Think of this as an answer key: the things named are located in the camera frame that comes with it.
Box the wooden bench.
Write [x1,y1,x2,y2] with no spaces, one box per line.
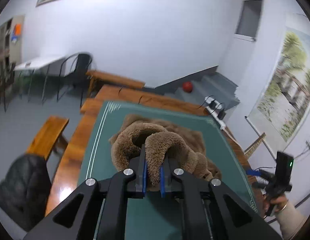
[86,70,145,98]
[26,116,69,161]

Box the landscape scroll painting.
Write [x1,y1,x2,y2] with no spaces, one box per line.
[246,13,310,157]

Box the black metal chair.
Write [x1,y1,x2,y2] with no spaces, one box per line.
[57,52,93,107]

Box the beige shelf cabinet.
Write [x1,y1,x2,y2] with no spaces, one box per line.
[0,15,25,103]

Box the black power adapter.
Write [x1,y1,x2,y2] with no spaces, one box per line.
[217,109,226,120]

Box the green table mat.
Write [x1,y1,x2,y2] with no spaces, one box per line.
[79,101,257,239]

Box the brown fleece garment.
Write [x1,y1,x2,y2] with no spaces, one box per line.
[109,114,222,191]

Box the white folding table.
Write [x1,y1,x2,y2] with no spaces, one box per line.
[13,55,68,106]

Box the far wooden bench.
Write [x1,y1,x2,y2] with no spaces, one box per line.
[86,70,145,98]

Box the right forearm beige sleeve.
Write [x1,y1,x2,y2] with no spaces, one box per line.
[275,200,307,239]

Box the red ball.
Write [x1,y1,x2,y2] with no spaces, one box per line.
[182,81,193,93]

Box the black jacket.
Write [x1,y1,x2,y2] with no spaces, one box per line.
[0,154,52,232]

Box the grey door window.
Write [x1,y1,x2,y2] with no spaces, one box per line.
[235,0,263,42]

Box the wooden stick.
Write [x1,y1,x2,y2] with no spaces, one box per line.
[244,132,266,160]

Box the white power strip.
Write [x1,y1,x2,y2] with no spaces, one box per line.
[204,95,226,131]

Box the person's right hand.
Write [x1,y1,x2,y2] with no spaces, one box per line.
[263,194,288,217]

